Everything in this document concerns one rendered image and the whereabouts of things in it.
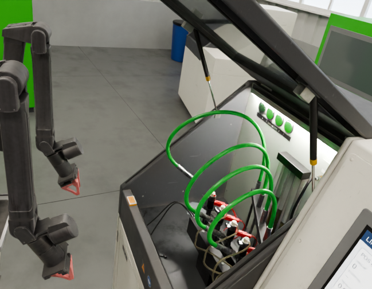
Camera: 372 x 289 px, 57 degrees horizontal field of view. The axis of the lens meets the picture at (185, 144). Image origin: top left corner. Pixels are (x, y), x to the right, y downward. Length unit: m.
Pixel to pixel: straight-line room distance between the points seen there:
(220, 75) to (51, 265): 3.23
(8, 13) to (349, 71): 3.49
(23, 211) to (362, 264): 0.79
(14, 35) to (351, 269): 1.09
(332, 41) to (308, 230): 3.26
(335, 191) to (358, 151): 0.11
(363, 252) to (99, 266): 1.89
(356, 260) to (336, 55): 3.26
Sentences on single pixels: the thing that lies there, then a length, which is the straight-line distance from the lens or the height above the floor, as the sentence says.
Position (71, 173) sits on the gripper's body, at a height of 1.09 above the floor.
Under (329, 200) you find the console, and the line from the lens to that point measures 0.92.
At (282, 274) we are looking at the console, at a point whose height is 1.16.
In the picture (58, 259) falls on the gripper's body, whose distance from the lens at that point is 1.04.
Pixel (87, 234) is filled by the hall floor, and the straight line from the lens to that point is 2.69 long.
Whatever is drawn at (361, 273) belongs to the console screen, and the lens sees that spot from 0.88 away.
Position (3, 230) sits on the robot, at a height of 1.04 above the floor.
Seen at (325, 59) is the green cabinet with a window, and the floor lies 1.16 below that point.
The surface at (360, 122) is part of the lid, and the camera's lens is 0.90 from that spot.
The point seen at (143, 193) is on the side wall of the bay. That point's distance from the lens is 1.57.
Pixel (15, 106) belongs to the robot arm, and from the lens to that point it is 0.75.
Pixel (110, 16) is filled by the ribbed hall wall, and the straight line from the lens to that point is 7.65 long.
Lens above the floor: 1.86
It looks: 28 degrees down
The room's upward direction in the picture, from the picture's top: 10 degrees clockwise
